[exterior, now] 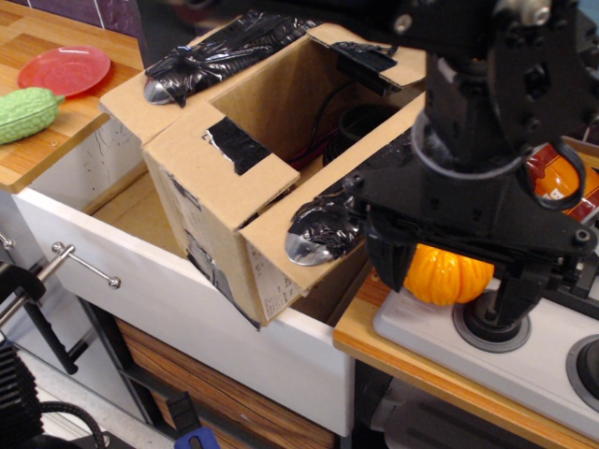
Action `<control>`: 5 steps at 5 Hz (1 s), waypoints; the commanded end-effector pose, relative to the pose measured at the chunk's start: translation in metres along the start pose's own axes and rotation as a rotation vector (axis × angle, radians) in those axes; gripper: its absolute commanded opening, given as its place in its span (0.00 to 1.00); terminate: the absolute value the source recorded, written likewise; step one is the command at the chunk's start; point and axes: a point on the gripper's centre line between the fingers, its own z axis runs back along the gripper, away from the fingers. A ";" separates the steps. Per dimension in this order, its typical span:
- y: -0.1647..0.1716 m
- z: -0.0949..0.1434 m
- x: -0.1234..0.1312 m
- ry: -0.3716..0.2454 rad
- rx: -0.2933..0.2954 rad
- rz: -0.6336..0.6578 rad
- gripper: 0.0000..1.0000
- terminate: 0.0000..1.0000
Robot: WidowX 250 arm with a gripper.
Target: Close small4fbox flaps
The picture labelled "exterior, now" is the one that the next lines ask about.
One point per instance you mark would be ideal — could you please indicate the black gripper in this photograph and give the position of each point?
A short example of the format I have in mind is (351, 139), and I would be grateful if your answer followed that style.
(491, 220)

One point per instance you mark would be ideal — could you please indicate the brown cardboard box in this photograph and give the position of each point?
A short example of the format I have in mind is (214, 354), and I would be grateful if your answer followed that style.
(221, 164)

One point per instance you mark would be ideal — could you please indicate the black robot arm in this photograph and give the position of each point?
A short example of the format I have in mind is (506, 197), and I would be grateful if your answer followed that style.
(491, 176)

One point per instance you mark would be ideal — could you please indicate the orange toy pumpkin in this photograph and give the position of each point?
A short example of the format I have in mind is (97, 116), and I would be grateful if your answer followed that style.
(443, 278)

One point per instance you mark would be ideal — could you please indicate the black stove knob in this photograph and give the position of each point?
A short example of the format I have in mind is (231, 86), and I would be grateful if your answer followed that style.
(582, 370)
(486, 337)

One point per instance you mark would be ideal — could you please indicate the white toy stove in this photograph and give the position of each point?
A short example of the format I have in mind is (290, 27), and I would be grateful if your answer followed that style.
(533, 375)

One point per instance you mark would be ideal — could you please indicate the red orange bean can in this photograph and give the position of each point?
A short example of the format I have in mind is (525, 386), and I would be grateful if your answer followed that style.
(554, 178)

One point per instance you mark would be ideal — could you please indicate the white drawer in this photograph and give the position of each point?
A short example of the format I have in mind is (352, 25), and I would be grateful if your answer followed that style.
(100, 198)

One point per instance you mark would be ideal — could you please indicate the red plastic plate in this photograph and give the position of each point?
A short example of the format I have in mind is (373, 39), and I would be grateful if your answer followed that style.
(66, 71)

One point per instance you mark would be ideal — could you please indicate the black metal clamp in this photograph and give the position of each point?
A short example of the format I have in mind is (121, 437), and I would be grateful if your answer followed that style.
(28, 288)

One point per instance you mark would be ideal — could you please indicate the green toy bitter gourd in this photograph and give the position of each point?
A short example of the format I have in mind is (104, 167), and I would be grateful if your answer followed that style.
(28, 111)

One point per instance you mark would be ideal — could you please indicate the blue black clamp handle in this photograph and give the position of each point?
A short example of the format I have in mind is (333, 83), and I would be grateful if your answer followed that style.
(190, 433)

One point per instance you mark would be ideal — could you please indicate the metal drawer handle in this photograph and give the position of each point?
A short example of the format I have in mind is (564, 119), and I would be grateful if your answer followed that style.
(69, 252)

